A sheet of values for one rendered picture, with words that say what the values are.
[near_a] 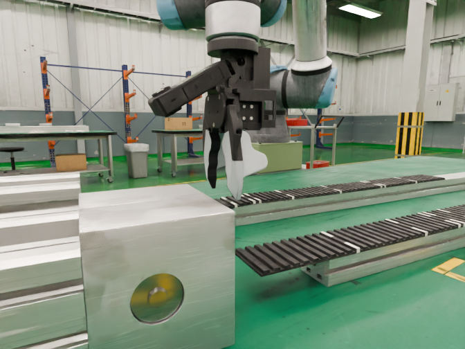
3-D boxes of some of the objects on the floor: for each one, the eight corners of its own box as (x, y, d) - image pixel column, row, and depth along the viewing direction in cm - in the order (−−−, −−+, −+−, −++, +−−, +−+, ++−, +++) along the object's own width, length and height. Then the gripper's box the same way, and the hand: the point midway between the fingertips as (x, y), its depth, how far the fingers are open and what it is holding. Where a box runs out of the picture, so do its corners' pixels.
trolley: (263, 181, 491) (263, 116, 474) (286, 178, 525) (288, 116, 508) (317, 193, 411) (321, 115, 395) (341, 188, 445) (345, 115, 429)
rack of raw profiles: (53, 171, 593) (41, 48, 556) (50, 165, 667) (39, 57, 630) (206, 159, 774) (205, 66, 737) (190, 156, 848) (188, 71, 811)
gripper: (293, 37, 39) (288, 199, 43) (241, 57, 52) (241, 182, 55) (232, 28, 36) (232, 207, 39) (192, 52, 48) (194, 186, 52)
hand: (219, 187), depth 46 cm, fingers open, 8 cm apart
